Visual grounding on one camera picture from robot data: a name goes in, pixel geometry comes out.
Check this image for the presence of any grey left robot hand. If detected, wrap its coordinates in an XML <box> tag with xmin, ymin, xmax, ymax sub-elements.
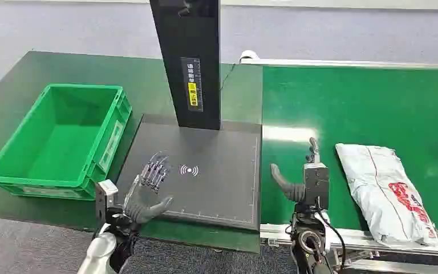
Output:
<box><xmin>123</xmin><ymin>151</ymin><xmax>175</xmax><ymax>225</ymax></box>

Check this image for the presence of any black yellow column label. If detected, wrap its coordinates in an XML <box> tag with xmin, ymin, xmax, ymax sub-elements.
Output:
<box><xmin>180</xmin><ymin>57</ymin><xmax>204</xmax><ymax>113</ymax></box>

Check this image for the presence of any aluminium conveyor frame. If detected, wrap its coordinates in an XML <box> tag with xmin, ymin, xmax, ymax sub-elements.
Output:
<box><xmin>239</xmin><ymin>50</ymin><xmax>438</xmax><ymax>274</ymax></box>

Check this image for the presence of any black scanner base plate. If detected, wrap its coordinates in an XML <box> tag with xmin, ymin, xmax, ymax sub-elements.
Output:
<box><xmin>116</xmin><ymin>114</ymin><xmax>262</xmax><ymax>232</ymax></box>

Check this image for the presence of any black scanner column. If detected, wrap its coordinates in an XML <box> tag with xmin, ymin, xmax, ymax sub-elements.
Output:
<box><xmin>149</xmin><ymin>0</ymin><xmax>222</xmax><ymax>131</ymax></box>

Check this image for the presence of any green plastic crate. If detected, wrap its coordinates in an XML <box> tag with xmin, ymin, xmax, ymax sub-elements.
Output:
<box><xmin>0</xmin><ymin>83</ymin><xmax>133</xmax><ymax>201</ymax></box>

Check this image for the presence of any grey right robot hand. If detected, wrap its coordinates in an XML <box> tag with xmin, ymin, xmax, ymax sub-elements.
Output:
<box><xmin>270</xmin><ymin>137</ymin><xmax>330</xmax><ymax>211</ymax></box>

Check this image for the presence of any pale crate side label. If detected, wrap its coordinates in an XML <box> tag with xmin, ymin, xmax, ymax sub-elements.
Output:
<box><xmin>98</xmin><ymin>120</ymin><xmax>125</xmax><ymax>174</ymax></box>

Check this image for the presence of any green conveyor belt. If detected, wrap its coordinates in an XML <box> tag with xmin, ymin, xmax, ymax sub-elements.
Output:
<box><xmin>261</xmin><ymin>66</ymin><xmax>438</xmax><ymax>237</ymax></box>

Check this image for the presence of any white parcel bag red print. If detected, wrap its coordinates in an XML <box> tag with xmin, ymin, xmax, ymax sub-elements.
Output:
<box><xmin>335</xmin><ymin>143</ymin><xmax>438</xmax><ymax>247</ymax></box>

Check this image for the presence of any thin black cable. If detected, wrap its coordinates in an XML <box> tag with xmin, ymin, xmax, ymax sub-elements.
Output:
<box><xmin>220</xmin><ymin>63</ymin><xmax>236</xmax><ymax>92</ymax></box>

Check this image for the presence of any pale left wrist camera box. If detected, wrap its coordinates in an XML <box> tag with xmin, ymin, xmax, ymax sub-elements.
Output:
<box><xmin>95</xmin><ymin>179</ymin><xmax>119</xmax><ymax>224</ymax></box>

